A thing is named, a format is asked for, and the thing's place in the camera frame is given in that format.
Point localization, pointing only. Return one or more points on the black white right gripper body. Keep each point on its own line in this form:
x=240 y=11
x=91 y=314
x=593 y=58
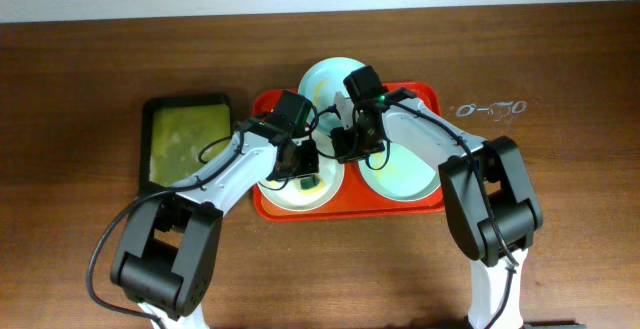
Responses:
x=353 y=144

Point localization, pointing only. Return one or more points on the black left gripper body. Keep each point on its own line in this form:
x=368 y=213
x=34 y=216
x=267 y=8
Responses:
x=304 y=167

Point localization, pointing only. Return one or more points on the yellow green scrub sponge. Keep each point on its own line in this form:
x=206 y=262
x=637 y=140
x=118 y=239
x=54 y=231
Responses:
x=310 y=182

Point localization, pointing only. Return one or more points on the white plate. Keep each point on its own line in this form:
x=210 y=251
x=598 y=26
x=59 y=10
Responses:
x=291 y=197

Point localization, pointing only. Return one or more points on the light blue plate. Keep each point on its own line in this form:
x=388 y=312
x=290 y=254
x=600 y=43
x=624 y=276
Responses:
x=322 y=82

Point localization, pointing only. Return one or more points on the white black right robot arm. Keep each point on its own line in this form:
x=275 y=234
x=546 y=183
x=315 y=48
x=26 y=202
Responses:
x=491 y=207

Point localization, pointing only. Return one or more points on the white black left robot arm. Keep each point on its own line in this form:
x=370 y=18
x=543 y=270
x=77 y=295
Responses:
x=166 y=255

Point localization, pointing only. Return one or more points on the red plastic serving tray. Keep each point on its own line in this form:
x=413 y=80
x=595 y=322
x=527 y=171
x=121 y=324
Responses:
x=354 y=197

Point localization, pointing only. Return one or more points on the black tray with yellow water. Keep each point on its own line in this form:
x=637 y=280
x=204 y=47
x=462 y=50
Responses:
x=174 y=131

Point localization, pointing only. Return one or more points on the pale green plate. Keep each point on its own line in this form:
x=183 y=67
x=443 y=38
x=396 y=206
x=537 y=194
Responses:
x=401 y=176

